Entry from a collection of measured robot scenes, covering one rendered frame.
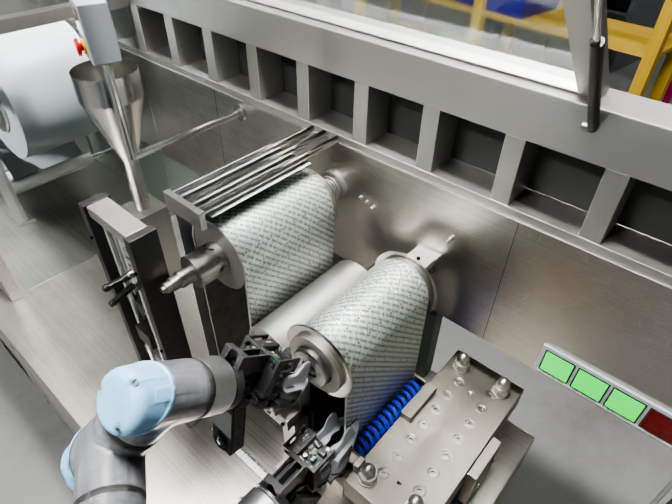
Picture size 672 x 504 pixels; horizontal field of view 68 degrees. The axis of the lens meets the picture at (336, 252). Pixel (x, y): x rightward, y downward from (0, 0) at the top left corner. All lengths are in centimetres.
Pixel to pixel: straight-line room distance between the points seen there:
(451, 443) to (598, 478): 138
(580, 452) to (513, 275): 155
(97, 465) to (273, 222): 48
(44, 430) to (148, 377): 195
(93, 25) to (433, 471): 98
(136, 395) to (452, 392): 72
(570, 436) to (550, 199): 164
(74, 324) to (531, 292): 116
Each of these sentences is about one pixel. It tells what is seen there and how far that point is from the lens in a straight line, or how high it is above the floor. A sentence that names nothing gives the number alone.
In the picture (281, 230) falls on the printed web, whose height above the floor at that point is 137.
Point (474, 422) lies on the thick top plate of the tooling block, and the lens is 110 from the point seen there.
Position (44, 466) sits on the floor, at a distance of 243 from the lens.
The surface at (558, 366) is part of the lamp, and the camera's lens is 102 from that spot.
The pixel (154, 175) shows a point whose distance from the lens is 172.
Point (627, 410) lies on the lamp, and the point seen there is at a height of 118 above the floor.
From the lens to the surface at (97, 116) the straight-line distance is 124.
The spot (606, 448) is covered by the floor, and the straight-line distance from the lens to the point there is 248.
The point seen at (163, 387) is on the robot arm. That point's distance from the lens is 59.
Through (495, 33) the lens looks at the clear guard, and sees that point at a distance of 77.
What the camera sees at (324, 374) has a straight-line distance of 83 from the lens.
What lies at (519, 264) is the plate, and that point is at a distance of 93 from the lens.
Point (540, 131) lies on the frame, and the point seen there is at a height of 160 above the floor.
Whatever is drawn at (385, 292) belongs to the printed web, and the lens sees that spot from 89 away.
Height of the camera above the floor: 194
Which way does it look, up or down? 40 degrees down
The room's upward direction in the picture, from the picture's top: 1 degrees clockwise
